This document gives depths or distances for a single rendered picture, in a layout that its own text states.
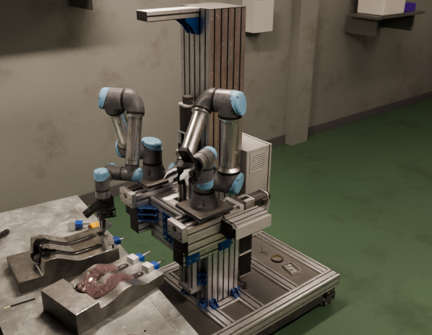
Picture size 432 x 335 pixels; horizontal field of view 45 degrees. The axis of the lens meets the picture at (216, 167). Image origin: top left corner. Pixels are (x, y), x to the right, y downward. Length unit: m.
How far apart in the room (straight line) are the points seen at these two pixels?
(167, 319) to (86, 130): 2.85
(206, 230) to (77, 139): 2.40
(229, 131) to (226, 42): 0.51
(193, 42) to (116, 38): 2.17
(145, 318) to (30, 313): 0.52
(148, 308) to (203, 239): 0.54
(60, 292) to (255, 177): 1.32
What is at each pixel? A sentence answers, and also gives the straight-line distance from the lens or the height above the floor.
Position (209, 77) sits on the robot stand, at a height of 1.69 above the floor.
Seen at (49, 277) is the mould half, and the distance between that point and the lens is 2.68.
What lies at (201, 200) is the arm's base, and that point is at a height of 1.10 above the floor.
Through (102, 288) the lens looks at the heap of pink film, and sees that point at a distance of 2.45.
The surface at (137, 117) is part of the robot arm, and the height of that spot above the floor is 1.49.
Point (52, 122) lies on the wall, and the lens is 4.77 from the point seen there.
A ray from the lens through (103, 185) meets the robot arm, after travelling 2.71.
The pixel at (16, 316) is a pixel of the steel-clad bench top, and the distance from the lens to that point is 2.54.
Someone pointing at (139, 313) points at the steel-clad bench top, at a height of 0.80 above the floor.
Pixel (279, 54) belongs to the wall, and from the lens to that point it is 6.28.
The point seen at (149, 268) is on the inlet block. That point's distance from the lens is 2.58.
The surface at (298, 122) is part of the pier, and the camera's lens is 6.62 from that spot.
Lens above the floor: 2.32
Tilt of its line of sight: 23 degrees down
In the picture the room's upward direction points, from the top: 1 degrees clockwise
